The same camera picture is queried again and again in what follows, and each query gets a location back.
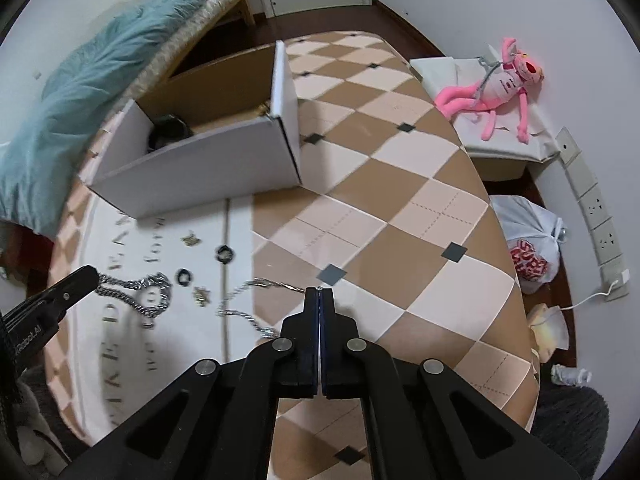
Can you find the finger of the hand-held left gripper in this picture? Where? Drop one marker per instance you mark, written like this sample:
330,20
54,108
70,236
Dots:
75,285

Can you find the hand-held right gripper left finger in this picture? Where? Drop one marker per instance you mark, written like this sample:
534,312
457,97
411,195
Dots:
313,320

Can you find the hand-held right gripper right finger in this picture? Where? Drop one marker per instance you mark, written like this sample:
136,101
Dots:
326,320

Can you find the white cardboard box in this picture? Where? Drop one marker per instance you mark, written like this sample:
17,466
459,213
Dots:
200,170

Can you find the small gold jewelry piece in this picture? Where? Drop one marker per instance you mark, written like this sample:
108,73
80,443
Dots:
262,108

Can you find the white lettered cloth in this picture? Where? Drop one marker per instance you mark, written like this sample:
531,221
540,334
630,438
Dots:
190,330

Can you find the checkered tablecloth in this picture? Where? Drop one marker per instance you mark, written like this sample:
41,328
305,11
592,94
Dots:
400,210

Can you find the black bangle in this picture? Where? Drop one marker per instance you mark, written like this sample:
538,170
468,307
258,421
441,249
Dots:
167,132

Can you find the teal fluffy blanket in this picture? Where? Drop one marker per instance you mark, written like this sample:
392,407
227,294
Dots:
75,85

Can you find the white plastic bag red print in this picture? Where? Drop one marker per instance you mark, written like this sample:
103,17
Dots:
520,220

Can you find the beige paper bag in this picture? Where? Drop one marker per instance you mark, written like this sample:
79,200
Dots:
550,330

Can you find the white cloth-covered box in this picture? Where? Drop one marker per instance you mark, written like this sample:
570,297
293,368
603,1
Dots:
495,152

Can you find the crumpled white paper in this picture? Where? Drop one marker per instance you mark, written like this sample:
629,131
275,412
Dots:
565,375

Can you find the grey fluffy cushion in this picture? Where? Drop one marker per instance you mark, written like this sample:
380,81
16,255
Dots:
570,425

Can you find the pink plush toy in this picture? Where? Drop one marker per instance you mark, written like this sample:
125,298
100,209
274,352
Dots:
505,85

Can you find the wall socket strip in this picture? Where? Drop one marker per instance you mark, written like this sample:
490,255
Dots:
595,210

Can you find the wooden bed frame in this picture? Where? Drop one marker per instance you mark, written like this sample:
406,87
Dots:
246,7

